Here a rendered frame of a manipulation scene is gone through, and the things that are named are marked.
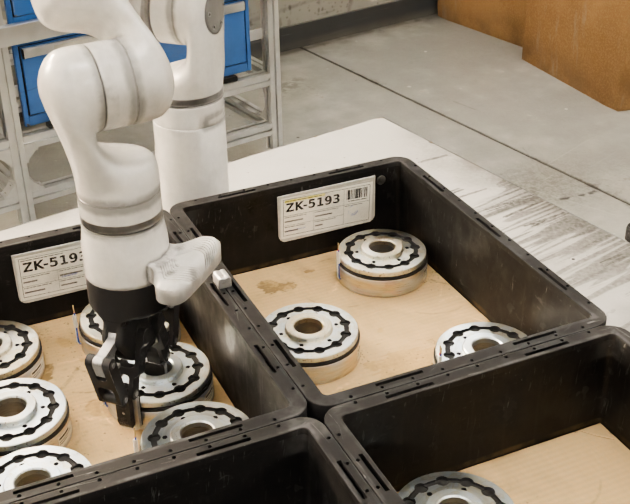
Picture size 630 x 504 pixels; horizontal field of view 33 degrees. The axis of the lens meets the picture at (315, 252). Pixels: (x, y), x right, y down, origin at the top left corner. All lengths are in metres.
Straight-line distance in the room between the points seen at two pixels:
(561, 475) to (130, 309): 0.40
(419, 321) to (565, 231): 0.51
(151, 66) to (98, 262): 0.17
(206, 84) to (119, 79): 0.49
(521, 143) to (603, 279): 2.12
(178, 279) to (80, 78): 0.18
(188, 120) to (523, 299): 0.49
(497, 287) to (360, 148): 0.77
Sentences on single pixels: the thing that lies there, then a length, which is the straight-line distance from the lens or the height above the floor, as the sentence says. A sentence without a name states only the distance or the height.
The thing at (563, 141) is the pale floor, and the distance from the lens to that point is 3.66.
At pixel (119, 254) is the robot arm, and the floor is 1.03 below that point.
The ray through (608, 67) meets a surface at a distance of 3.92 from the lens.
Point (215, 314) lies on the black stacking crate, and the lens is 1.04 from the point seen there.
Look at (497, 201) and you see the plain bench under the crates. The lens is 1.70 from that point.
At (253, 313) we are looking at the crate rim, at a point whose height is 0.93.
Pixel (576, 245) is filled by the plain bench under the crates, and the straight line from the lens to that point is 1.60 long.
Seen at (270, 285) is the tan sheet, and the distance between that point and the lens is 1.23.
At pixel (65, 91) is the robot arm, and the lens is 0.85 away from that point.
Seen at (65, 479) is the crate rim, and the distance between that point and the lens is 0.84.
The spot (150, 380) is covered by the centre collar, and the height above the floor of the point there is 0.87.
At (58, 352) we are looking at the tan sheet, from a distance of 1.16.
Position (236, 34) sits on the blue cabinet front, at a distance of 3.25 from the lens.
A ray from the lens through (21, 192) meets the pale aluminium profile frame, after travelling 3.07.
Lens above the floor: 1.48
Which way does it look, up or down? 30 degrees down
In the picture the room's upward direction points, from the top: 1 degrees counter-clockwise
